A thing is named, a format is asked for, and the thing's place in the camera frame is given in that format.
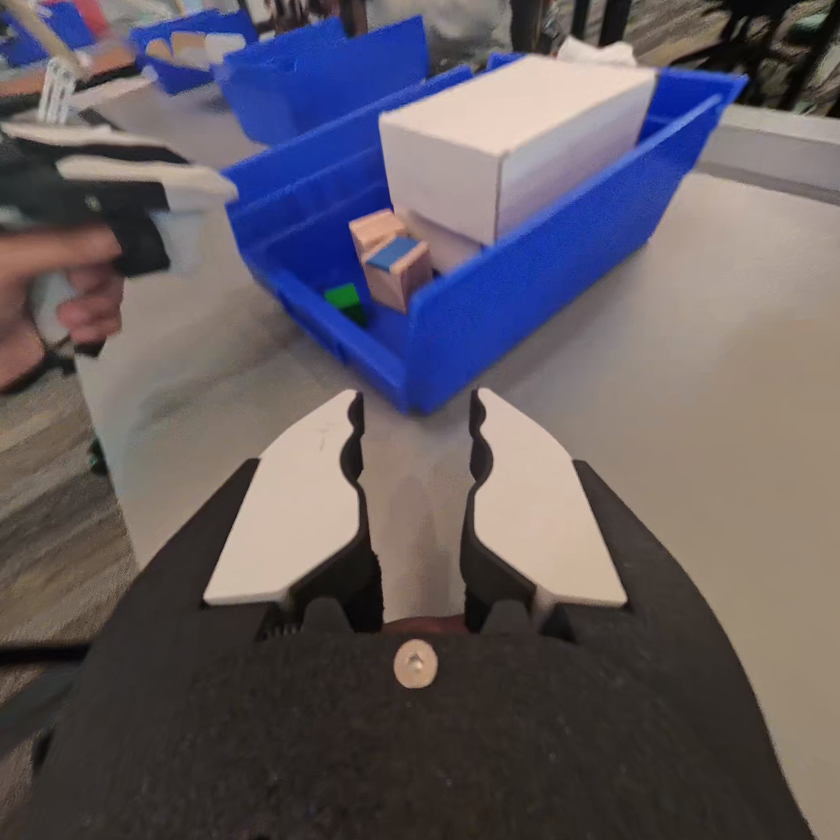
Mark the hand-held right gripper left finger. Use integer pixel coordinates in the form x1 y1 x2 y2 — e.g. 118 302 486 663
202 388 384 634

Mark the person's left hand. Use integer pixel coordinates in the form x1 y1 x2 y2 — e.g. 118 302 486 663
0 225 124 389

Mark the clear sign stand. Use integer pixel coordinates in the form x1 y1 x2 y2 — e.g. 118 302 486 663
36 58 78 126

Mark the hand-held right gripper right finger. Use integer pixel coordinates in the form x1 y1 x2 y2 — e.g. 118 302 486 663
459 386 629 636

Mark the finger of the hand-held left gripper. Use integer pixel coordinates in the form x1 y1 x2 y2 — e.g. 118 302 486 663
153 199 212 277
58 159 239 202

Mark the green cube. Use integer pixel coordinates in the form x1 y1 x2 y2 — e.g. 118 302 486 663
323 283 370 327

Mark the wooden cube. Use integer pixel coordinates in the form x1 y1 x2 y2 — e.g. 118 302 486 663
363 249 435 314
349 209 409 263

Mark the white cardboard box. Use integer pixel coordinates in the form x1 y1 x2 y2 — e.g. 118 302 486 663
378 54 658 248
394 206 488 277

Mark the blue plastic bin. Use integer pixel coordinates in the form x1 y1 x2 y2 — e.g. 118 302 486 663
128 8 258 96
223 52 749 416
215 14 431 144

